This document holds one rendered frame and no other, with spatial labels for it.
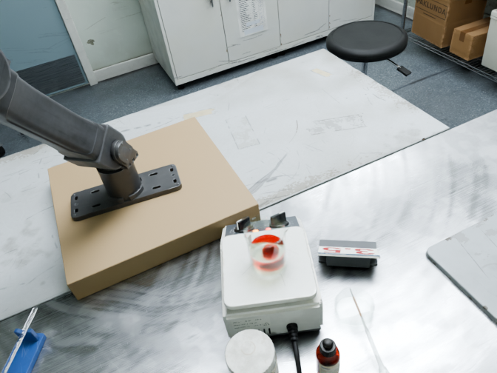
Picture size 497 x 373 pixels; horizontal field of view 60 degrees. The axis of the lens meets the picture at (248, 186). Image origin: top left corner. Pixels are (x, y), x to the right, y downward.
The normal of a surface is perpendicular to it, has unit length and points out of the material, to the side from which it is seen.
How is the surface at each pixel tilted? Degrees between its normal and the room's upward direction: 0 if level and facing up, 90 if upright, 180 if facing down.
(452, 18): 92
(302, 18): 90
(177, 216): 0
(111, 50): 90
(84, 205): 0
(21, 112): 98
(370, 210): 0
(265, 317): 90
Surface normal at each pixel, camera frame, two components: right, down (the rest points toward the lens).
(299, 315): 0.07, 0.66
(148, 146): -0.12, -0.73
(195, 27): 0.42, 0.57
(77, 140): 0.91, 0.12
